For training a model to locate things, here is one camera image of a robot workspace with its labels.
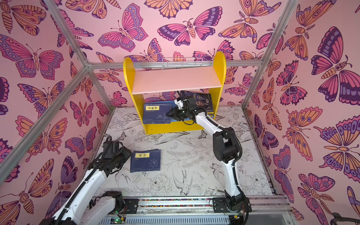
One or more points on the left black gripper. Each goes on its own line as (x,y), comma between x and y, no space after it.
(126,153)

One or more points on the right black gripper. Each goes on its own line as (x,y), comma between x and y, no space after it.
(180,113)

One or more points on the dark blue portrait book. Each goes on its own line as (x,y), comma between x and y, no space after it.
(200,99)

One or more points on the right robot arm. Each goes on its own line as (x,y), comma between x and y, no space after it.
(226,148)

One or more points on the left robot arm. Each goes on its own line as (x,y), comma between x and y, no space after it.
(81,208)

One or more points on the yellow pink blue bookshelf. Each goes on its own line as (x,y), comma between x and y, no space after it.
(178,79)

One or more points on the small green circuit board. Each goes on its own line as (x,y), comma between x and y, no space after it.
(117,220)

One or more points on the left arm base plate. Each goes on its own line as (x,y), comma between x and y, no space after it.
(130,206)

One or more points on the white wire basket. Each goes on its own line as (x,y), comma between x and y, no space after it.
(184,62)

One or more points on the aluminium frame bars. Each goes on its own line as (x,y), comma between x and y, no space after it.
(24,144)

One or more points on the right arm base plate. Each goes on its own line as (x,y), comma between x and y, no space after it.
(224,205)

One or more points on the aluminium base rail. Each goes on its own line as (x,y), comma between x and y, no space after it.
(198,210)

